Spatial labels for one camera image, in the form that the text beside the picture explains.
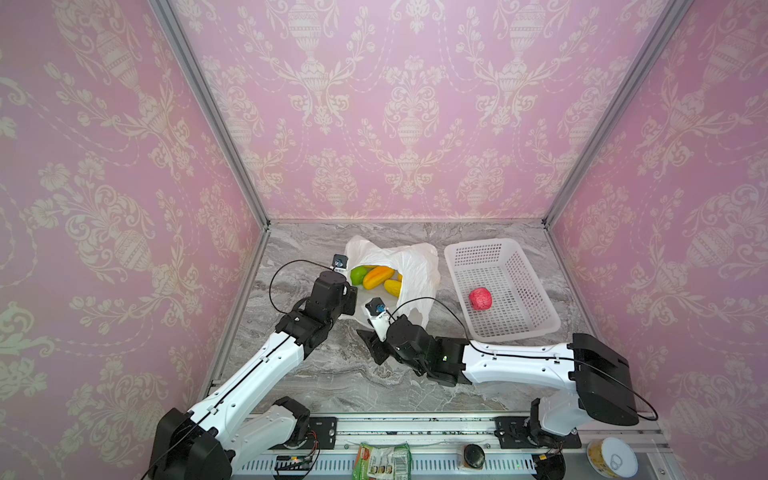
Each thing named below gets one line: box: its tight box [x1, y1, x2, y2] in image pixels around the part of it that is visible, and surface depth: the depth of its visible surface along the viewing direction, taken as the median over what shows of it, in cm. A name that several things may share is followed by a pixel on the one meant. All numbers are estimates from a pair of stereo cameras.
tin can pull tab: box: [586, 436, 639, 479], surface depth 68 cm
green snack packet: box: [352, 441, 412, 480], surface depth 70 cm
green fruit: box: [350, 266, 367, 286], surface depth 101 cm
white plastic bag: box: [342, 235, 441, 325], surface depth 81 cm
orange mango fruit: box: [363, 266, 395, 290], surface depth 102 cm
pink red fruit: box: [469, 287, 493, 311], surface depth 94 cm
